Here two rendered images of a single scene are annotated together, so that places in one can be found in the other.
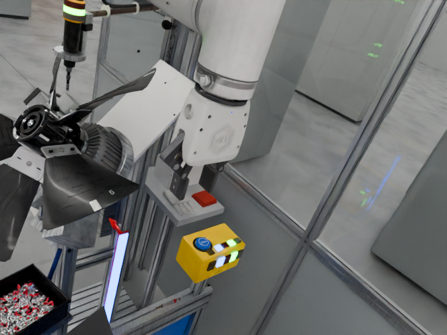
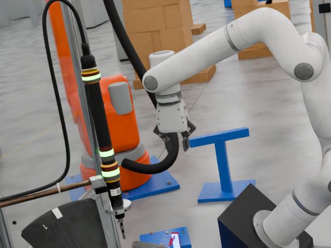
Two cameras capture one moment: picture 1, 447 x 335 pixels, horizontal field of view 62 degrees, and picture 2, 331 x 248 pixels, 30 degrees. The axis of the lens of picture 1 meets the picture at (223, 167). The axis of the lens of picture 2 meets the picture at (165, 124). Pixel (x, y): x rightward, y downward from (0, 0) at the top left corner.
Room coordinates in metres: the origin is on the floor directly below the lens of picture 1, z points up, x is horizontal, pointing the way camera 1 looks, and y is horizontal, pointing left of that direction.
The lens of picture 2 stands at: (1.14, 1.84, 2.06)
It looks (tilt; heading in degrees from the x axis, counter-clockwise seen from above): 16 degrees down; 251
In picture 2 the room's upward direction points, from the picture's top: 10 degrees counter-clockwise
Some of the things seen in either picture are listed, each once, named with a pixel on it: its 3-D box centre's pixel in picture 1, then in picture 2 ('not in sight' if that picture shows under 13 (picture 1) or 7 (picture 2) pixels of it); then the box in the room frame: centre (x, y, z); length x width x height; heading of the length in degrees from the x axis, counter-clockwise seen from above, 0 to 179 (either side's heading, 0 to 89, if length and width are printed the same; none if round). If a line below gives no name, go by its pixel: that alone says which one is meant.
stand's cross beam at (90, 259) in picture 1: (92, 258); not in sight; (1.07, 0.38, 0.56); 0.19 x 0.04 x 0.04; 140
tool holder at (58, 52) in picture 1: (74, 34); (111, 192); (0.83, 0.42, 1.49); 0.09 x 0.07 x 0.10; 175
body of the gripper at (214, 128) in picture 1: (212, 121); (171, 114); (0.49, 0.04, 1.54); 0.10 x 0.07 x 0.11; 140
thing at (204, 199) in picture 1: (204, 198); not in sight; (1.29, 0.03, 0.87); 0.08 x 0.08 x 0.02; 53
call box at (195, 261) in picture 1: (210, 253); not in sight; (0.81, -0.04, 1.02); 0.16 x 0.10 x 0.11; 140
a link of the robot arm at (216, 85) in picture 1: (223, 80); (169, 96); (0.49, 0.04, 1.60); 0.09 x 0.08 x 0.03; 140
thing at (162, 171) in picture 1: (176, 167); not in sight; (1.38, 0.19, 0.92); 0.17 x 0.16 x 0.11; 140
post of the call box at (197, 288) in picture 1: (201, 277); not in sight; (0.81, -0.04, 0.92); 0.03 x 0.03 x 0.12; 50
